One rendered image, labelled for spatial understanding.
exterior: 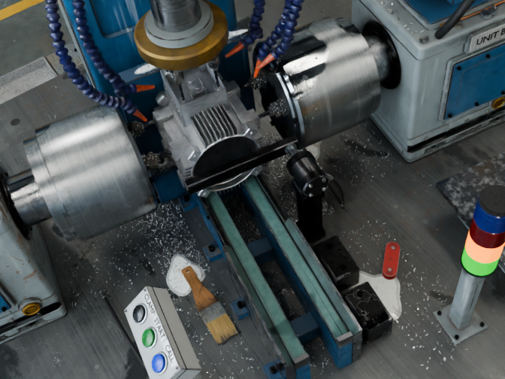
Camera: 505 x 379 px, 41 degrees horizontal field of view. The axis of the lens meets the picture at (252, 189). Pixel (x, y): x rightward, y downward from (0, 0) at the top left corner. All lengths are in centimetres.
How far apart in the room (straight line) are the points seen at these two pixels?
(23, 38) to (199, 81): 229
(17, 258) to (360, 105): 75
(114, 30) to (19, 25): 224
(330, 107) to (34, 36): 243
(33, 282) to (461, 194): 90
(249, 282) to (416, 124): 54
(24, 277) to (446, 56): 97
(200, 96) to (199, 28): 16
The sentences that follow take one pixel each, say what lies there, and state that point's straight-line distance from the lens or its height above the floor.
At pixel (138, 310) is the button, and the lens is 117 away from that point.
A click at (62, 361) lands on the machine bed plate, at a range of 150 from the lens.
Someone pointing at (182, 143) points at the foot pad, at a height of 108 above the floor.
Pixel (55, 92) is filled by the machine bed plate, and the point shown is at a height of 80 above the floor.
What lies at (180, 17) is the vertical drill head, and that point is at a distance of 125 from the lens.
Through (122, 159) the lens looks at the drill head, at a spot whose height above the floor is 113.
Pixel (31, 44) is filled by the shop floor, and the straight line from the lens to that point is 358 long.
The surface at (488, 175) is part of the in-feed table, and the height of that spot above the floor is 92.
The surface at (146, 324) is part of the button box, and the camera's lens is 117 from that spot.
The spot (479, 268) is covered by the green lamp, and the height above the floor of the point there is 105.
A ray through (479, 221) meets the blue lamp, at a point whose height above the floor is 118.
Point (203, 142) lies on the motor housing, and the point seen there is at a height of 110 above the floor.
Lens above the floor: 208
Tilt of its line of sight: 52 degrees down
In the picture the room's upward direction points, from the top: 9 degrees counter-clockwise
